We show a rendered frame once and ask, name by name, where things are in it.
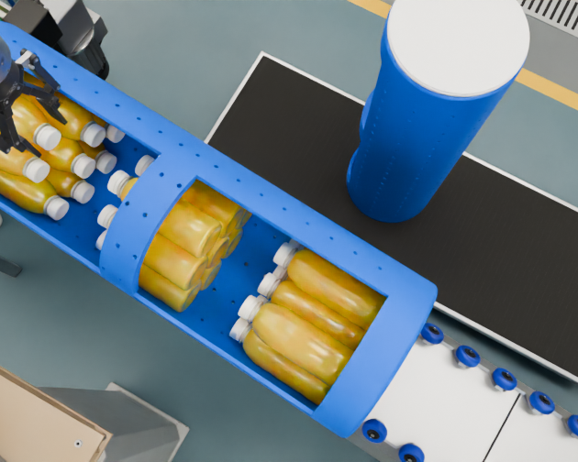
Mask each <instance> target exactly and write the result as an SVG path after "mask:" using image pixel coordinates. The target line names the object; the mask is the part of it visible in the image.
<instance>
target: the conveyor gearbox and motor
mask: <svg viewBox="0 0 578 462"><path fill-rule="evenodd" d="M39 1H40V2H41V3H42V4H43V5H44V8H45V7H47V8H48V9H49V10H50V13H51V15H52V16H53V18H54V19H56V23H57V24H58V26H59V28H60V29H61V32H62V33H63V35H62V37H61V38H60V39H59V41H58V44H59V46H60V47H61V49H62V51H63V52H64V54H65V55H66V57H67V58H68V59H70V60H71V61H73V62H75V63H77V64H78V65H80V66H82V67H83V68H85V69H86V70H88V71H89V72H91V73H93V74H94V75H96V76H97V77H99V78H101V79H102V80H105V79H106V78H107V76H108V74H109V64H108V61H107V59H106V57H105V54H104V52H103V51H102V49H101V47H100V45H101V43H102V40H103V38H104V36H105V35H106V34H107V33H108V30H107V28H106V25H105V23H104V20H103V19H102V18H101V16H99V15H98V14H97V13H95V12H94V11H92V10H90V9H89V8H87V7H86V6H85V5H84V3H83V0H39Z"/></svg>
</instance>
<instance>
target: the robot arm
mask: <svg viewBox="0 0 578 462"><path fill-rule="evenodd" d="M20 56H21V57H20V58H19V59H18V60H13V59H12V58H11V52H10V48H9V47H8V45H7V44H6V42H5V41H4V40H3V39H2V37H1V36H0V133H1V134H0V150H1V151H2V152H4V153H5V154H8V153H9V152H10V150H11V148H12V147H14V148H15V149H17V150H18V151H20V152H24V151H25V150H27V151H29V152H30V153H32V154H33V155H35V156H36V157H38V158H40V157H41V155H42V154H41V153H40V152H39V151H37V150H36V149H35V148H34V147H33V146H32V145H31V144H30V143H29V142H28V141H27V140H26V139H25V138H24V137H22V136H20V135H19V134H18V133H17V129H16V126H15V123H14V120H13V117H12V115H13V111H12V107H11V106H12V105H13V103H14V102H15V100H16V99H17V98H18V97H19V96H20V95H21V94H26V95H32V96H35V97H36V99H37V101H38V102H39V103H40V104H41V105H42V106H43V108H44V109H45V110H46V111H47V112H48V113H49V115H50V116H51V117H53V118H54V119H56V120H58V121H59V122H61V123H62V124H64V125H66V124H67V123H68V121H67V120H66V119H65V118H64V117H63V115H62V114H61V113H60V112H59V110H58V108H59V107H60V103H59V98H58V97H57V96H55V95H54V93H55V91H56V92H58V91H59V90H60V89H61V85H60V84H59V83H58V82H57V81H56V80H55V79H54V78H53V77H52V76H51V75H50V74H49V73H48V72H47V71H46V70H45V69H44V68H43V67H42V66H41V63H40V60H39V56H37V55H36V54H34V53H32V52H31V51H29V50H27V49H25V48H23V49H22V50H21V51H20ZM24 68H26V69H30V70H31V71H32V72H33V73H34V74H35V75H36V76H37V77H38V78H39V79H40V80H41V81H42V82H43V83H44V84H45V85H44V87H43V88H41V87H38V86H37V85H34V84H31V83H28V82H24ZM0 462H7V461H5V460H4V459H3V458H2V457H1V456H0Z"/></svg>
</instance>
